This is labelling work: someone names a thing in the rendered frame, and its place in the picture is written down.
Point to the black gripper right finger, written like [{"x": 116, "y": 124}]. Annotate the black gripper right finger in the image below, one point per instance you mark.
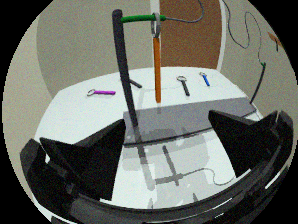
[{"x": 240, "y": 137}]

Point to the orange-brown handle with grey loop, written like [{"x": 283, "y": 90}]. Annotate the orange-brown handle with grey loop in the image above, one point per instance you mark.
[{"x": 156, "y": 56}]

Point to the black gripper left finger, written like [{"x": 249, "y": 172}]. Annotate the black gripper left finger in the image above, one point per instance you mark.
[{"x": 94, "y": 159}]

